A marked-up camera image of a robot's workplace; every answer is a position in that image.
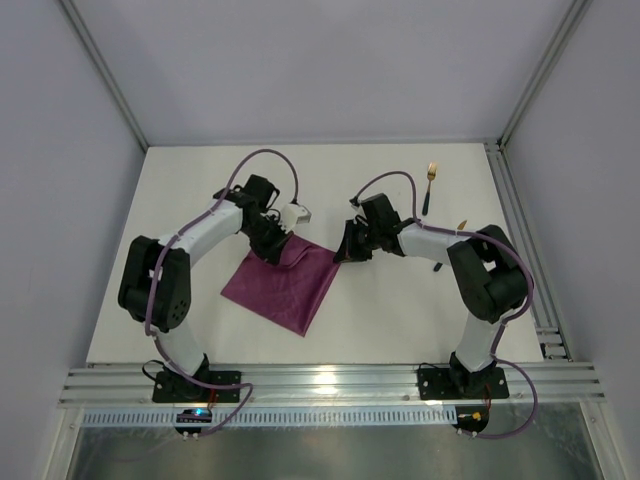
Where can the left frame post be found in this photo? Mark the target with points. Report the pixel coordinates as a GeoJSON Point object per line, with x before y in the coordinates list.
{"type": "Point", "coordinates": [76, 22]}

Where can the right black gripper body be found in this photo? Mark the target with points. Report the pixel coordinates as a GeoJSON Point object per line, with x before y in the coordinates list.
{"type": "Point", "coordinates": [353, 241]}

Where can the aluminium rail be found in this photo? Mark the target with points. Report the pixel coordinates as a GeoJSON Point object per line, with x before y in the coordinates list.
{"type": "Point", "coordinates": [545, 313]}
{"type": "Point", "coordinates": [320, 385]}

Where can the gold fork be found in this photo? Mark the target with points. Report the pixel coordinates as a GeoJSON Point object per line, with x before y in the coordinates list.
{"type": "Point", "coordinates": [430, 177]}

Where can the right frame post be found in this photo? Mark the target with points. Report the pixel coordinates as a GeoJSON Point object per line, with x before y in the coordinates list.
{"type": "Point", "coordinates": [544, 67]}

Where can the left controller board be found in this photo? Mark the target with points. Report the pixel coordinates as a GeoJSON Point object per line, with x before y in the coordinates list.
{"type": "Point", "coordinates": [191, 422]}

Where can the frame post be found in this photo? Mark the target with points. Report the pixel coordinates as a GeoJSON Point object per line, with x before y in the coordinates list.
{"type": "Point", "coordinates": [76, 22]}
{"type": "Point", "coordinates": [544, 67]}

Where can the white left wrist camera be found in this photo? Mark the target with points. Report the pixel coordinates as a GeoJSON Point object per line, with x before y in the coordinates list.
{"type": "Point", "coordinates": [293, 214]}

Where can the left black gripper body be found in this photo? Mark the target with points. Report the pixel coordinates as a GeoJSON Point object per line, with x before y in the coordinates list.
{"type": "Point", "coordinates": [273, 245]}

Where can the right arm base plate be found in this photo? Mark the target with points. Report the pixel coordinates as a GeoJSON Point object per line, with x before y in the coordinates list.
{"type": "Point", "coordinates": [440, 383]}

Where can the controller board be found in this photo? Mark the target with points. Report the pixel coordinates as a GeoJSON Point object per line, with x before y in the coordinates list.
{"type": "Point", "coordinates": [471, 419]}
{"type": "Point", "coordinates": [191, 422]}

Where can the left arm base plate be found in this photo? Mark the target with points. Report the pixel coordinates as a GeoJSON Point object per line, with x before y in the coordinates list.
{"type": "Point", "coordinates": [170, 387]}

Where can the slotted cable duct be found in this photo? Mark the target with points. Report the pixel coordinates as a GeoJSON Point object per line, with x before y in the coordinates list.
{"type": "Point", "coordinates": [293, 417]}

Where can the front aluminium rail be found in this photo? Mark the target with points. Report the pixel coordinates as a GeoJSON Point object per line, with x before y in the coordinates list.
{"type": "Point", "coordinates": [320, 385]}

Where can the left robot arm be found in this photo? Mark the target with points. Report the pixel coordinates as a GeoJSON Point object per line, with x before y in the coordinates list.
{"type": "Point", "coordinates": [156, 284]}

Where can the right aluminium rail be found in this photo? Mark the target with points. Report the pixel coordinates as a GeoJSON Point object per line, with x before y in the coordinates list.
{"type": "Point", "coordinates": [545, 313]}

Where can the right controller board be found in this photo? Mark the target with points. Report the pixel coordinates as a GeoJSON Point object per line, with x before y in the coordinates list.
{"type": "Point", "coordinates": [471, 419]}

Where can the purple satin napkin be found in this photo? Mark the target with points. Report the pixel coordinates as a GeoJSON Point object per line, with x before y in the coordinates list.
{"type": "Point", "coordinates": [290, 293]}

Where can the black handled gold knife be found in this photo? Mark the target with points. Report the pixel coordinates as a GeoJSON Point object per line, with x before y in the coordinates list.
{"type": "Point", "coordinates": [438, 266]}

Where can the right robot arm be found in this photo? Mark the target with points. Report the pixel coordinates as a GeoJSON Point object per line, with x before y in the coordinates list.
{"type": "Point", "coordinates": [493, 283]}

